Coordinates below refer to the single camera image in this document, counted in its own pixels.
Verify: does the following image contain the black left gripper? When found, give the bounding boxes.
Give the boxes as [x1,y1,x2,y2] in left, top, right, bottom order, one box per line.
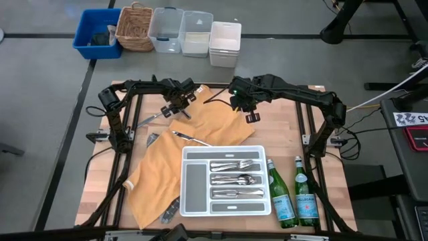
[160,78,197,118]

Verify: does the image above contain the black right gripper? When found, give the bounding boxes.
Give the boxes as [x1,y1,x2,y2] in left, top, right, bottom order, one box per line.
[229,75,274,124]

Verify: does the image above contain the orange cloth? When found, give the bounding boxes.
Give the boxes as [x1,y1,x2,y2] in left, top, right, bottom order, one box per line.
[122,84,255,230]

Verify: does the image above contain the white cutlery organizer tray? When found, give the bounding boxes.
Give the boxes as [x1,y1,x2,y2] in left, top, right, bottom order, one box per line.
[179,144,272,218]

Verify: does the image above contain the green glass water bottle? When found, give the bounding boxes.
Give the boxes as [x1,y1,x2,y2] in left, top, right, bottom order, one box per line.
[266,158,300,230]
[294,155,320,228]

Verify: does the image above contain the dark grey flat utensil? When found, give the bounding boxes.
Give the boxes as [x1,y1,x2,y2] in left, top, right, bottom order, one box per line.
[146,132,160,148]

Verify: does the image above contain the clear plastic bin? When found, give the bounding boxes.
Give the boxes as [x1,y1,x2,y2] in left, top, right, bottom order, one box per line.
[178,9,215,59]

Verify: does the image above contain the white plastic bin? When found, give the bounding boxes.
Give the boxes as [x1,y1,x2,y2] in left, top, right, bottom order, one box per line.
[208,20,243,69]

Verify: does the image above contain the wicker basket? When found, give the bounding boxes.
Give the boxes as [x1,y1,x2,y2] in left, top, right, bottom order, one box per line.
[114,1,155,53]

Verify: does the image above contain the black bundle in bin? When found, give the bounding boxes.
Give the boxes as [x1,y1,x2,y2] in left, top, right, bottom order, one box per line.
[89,31,111,48]

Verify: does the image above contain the dark patterned flat utensil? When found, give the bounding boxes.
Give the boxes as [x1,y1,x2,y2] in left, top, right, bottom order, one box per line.
[159,196,182,224]

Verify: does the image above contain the black stand leg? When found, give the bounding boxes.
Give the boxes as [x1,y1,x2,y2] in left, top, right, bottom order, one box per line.
[391,0,428,54]
[319,0,365,46]

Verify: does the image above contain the blue plastic bin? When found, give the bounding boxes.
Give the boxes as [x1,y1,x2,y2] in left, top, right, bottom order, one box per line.
[72,7,123,61]

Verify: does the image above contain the black floor foot bar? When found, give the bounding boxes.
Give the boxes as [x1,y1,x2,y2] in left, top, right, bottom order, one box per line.
[363,81,428,92]

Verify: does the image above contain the black desk foot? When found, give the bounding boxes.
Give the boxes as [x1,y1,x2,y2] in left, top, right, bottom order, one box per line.
[343,163,414,202]

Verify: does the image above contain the white printed label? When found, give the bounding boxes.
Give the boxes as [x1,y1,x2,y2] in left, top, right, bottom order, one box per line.
[393,111,428,128]

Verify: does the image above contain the black side desk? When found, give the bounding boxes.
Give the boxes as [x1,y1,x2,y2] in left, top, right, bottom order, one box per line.
[379,87,428,202]

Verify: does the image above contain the red framed device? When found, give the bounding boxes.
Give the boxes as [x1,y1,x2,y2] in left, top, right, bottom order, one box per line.
[403,125,428,153]

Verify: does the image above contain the person's shoe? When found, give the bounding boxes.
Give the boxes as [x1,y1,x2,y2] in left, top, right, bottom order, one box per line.
[411,56,428,70]

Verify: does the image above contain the black keyboard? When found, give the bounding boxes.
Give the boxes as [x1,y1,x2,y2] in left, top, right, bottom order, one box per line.
[413,205,428,241]

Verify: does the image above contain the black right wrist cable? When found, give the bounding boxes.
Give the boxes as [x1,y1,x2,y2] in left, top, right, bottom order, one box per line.
[203,87,235,110]

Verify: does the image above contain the clear bin with blue handle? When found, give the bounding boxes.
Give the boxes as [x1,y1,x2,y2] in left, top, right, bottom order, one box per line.
[147,6,185,55]

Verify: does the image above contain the yellow floor cable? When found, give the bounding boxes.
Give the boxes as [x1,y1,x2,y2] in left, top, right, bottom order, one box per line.
[346,104,382,110]

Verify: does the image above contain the black loose cable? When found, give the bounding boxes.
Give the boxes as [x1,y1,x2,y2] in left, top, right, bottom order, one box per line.
[332,106,382,161]

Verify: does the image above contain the black cable bundle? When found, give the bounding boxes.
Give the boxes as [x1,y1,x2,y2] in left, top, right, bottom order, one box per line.
[307,157,355,234]
[80,147,134,228]

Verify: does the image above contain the dark grey floor bracket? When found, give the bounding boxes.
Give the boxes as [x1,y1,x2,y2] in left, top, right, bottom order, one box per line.
[0,143,25,157]

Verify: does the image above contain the white cable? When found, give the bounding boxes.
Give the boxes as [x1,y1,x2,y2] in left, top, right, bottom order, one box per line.
[346,62,428,114]

